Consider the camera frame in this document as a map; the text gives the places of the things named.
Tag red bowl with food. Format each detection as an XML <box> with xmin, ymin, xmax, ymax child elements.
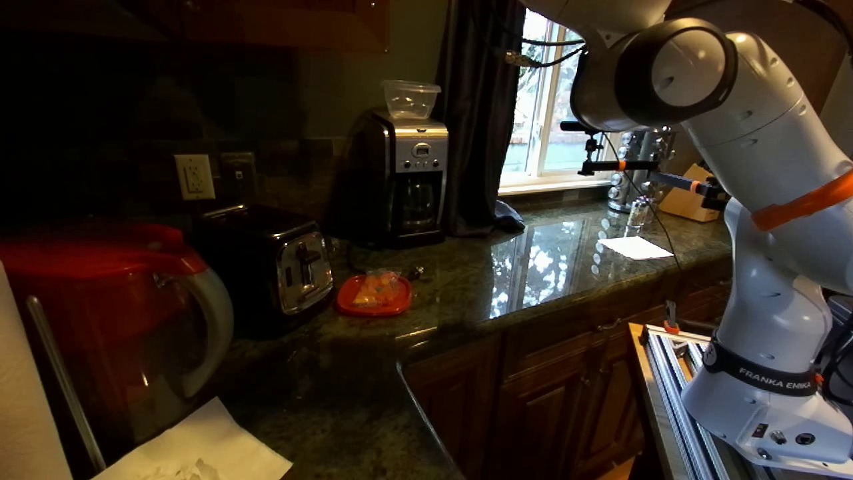
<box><xmin>332</xmin><ymin>266</ymin><xmax>416</xmax><ymax>319</ymax></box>

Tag black silver coffee maker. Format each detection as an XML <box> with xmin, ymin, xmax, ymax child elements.
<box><xmin>340</xmin><ymin>104</ymin><xmax>451</xmax><ymax>248</ymax></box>

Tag dark curtain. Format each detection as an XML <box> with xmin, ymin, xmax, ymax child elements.
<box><xmin>443</xmin><ymin>0</ymin><xmax>527</xmax><ymax>238</ymax></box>

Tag clear plastic container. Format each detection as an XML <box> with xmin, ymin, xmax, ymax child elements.
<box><xmin>382</xmin><ymin>76</ymin><xmax>443</xmax><ymax>122</ymax></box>

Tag black toaster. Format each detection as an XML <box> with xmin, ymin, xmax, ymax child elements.
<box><xmin>192</xmin><ymin>202</ymin><xmax>339</xmax><ymax>342</ymax></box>

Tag window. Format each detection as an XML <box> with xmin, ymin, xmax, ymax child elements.
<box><xmin>498</xmin><ymin>8</ymin><xmax>623</xmax><ymax>194</ymax></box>

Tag wooden lower cabinets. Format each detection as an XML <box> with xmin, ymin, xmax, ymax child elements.
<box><xmin>394</xmin><ymin>274</ymin><xmax>741</xmax><ymax>480</ymax></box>

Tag shiny metal canister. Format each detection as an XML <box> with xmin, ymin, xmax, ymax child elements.
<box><xmin>608</xmin><ymin>127</ymin><xmax>676</xmax><ymax>215</ymax></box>

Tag wooden knife block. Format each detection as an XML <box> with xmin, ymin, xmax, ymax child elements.
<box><xmin>656</xmin><ymin>160</ymin><xmax>724</xmax><ymax>223</ymax></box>

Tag white paper towel sheet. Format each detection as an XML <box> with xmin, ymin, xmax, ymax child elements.
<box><xmin>91</xmin><ymin>394</ymin><xmax>295</xmax><ymax>480</ymax></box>

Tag red lidded glass jug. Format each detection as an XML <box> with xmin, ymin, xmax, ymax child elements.
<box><xmin>0</xmin><ymin>220</ymin><xmax>236</xmax><ymax>464</ymax></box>

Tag grey metal bar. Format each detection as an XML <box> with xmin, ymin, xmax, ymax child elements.
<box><xmin>23</xmin><ymin>292</ymin><xmax>110</xmax><ymax>475</ymax></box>

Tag white appliance panel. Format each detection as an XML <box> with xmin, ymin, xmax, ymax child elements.
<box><xmin>0</xmin><ymin>262</ymin><xmax>75</xmax><ymax>480</ymax></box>

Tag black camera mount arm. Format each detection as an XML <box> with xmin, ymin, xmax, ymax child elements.
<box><xmin>556</xmin><ymin>116</ymin><xmax>729</xmax><ymax>210</ymax></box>

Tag dark wall switch plate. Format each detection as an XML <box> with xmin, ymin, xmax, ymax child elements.
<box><xmin>219</xmin><ymin>148</ymin><xmax>262</xmax><ymax>202</ymax></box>

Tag black cable at window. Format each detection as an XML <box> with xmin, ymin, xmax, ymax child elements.
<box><xmin>504</xmin><ymin>35</ymin><xmax>589</xmax><ymax>68</ymax></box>

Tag white wall outlet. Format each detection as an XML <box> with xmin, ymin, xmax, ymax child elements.
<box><xmin>172</xmin><ymin>151</ymin><xmax>219</xmax><ymax>202</ymax></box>

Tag aluminium robot stand frame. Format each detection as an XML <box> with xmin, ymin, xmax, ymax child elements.
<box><xmin>627</xmin><ymin>319</ymin><xmax>757</xmax><ymax>480</ymax></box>

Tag orange velcro strap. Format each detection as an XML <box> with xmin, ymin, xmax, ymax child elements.
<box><xmin>752</xmin><ymin>168</ymin><xmax>853</xmax><ymax>235</ymax></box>

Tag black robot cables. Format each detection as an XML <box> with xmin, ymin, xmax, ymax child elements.
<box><xmin>811</xmin><ymin>291</ymin><xmax>853</xmax><ymax>420</ymax></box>

